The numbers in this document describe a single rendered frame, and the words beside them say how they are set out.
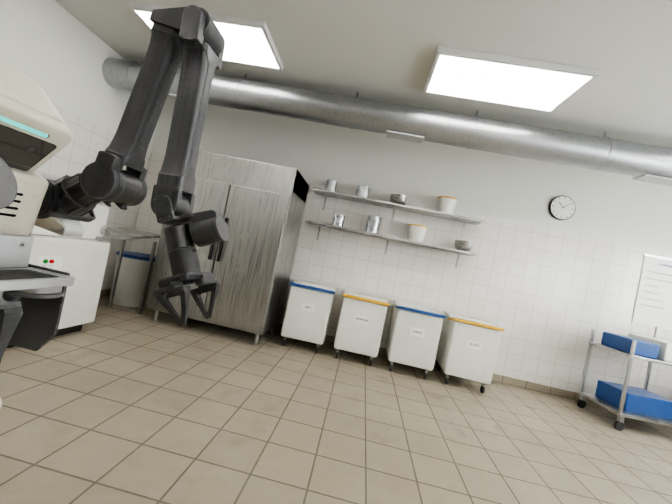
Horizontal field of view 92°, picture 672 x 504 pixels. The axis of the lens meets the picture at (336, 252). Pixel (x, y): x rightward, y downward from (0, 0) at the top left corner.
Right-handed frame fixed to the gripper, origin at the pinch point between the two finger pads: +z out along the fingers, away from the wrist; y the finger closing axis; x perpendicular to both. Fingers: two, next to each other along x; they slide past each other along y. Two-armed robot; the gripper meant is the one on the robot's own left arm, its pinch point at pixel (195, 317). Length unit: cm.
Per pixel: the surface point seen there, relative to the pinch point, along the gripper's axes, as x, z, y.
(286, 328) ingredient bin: 85, 39, 310
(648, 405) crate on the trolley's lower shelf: -276, 205, 334
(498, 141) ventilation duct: -186, -100, 282
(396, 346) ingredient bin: -34, 88, 319
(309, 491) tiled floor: 22, 98, 101
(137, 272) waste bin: 262, -71, 312
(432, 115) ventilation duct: -128, -143, 275
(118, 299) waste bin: 292, -43, 309
